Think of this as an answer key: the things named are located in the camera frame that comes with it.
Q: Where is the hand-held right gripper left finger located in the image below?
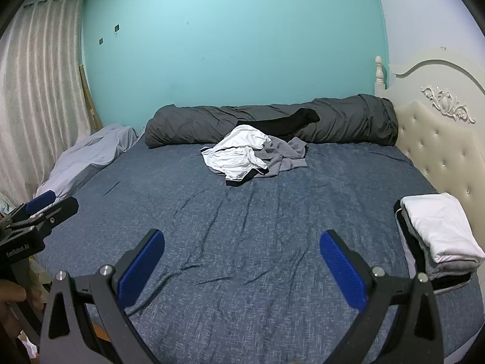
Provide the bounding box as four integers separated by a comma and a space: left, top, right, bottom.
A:
40, 228, 166, 364

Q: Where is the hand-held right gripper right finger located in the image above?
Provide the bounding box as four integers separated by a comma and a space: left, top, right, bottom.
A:
319, 229, 444, 364

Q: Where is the crumpled grey garment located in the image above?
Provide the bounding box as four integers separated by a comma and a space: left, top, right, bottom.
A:
250, 136, 308, 178

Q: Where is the person's left hand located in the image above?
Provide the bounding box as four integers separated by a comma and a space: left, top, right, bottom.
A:
0, 278, 27, 306

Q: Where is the wooden stick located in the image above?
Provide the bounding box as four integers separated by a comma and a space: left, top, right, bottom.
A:
79, 65, 102, 130

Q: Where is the dark grey rolled duvet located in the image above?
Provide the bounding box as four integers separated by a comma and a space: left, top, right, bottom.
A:
144, 93, 399, 148

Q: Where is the white curtain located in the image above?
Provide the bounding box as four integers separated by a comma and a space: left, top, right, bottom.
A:
0, 0, 92, 198

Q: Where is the cream bed headboard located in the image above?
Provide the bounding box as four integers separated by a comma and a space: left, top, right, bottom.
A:
374, 47, 485, 251

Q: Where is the folded light grey garment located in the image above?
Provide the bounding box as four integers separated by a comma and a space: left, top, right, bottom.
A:
394, 212, 472, 296

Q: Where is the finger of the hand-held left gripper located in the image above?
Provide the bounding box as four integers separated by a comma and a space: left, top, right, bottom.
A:
8, 190, 57, 222
23, 196, 79, 236

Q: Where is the light grey crumpled sheet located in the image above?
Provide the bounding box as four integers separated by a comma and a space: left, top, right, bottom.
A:
36, 124, 139, 200

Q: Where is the white polo shirt black trim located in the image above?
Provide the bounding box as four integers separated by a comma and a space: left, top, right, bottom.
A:
201, 124, 274, 187

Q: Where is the folded black garment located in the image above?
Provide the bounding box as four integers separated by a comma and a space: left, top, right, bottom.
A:
394, 200, 472, 292

